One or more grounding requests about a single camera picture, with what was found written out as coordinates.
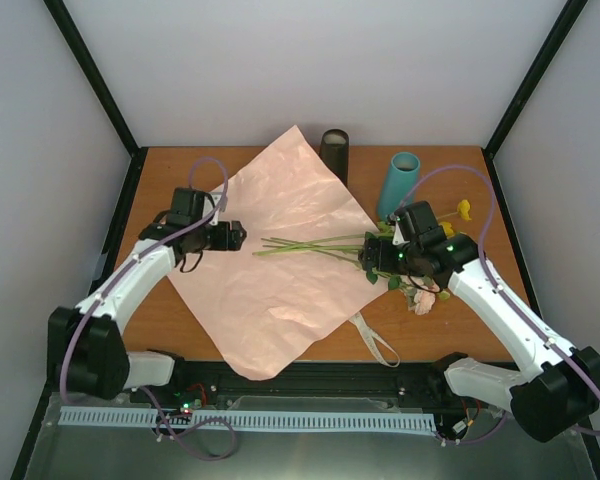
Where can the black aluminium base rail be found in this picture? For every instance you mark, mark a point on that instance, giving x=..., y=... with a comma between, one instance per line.
x=418, y=385

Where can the right black frame post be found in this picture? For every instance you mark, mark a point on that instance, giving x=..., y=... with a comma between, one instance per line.
x=550, y=47

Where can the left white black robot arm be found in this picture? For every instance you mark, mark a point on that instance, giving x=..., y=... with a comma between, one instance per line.
x=85, y=350

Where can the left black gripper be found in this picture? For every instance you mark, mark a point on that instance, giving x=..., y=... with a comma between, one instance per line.
x=230, y=239

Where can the black cone vase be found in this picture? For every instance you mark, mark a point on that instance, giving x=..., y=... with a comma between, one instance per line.
x=334, y=152

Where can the artificial flower bunch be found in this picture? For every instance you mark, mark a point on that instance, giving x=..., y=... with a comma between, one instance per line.
x=330, y=247

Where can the teal cone vase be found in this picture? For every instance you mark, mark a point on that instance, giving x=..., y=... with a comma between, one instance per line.
x=402, y=175

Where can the light blue cable duct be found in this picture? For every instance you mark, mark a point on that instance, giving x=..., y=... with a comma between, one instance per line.
x=254, y=421

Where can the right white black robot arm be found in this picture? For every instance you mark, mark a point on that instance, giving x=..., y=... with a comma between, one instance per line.
x=531, y=344

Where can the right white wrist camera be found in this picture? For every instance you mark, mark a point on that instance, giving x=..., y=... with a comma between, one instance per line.
x=401, y=234

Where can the pink bouquet wrapping paper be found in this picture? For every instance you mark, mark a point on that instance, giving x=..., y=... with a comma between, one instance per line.
x=264, y=311

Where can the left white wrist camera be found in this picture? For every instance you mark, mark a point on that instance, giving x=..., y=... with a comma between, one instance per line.
x=214, y=201

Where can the black frame post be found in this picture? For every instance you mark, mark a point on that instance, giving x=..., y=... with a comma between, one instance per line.
x=550, y=47
x=81, y=53

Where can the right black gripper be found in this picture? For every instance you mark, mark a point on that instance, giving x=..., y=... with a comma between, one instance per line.
x=384, y=261

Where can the left black frame post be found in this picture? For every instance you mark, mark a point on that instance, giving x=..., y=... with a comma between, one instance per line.
x=81, y=53

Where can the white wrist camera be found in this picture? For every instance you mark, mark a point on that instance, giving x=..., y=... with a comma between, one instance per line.
x=401, y=234
x=214, y=201

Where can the cream printed ribbon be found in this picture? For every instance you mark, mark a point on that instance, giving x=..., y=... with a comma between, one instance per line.
x=374, y=342

